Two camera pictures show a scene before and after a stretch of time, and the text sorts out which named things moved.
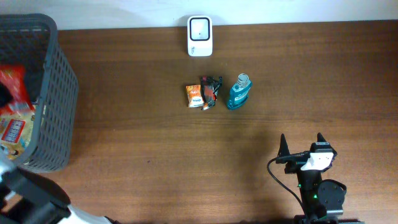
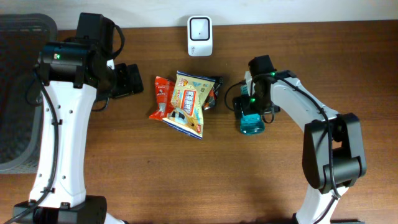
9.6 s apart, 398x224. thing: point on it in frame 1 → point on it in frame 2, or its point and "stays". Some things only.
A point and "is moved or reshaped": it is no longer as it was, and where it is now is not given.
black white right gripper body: (296, 158) → (241, 104)
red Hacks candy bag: (13, 94) → (163, 91)
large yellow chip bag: (16, 132) → (189, 94)
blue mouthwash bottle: (239, 93) is moved or reshaped
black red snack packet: (210, 86) stays
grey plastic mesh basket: (31, 40) stays
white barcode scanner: (199, 36) stays
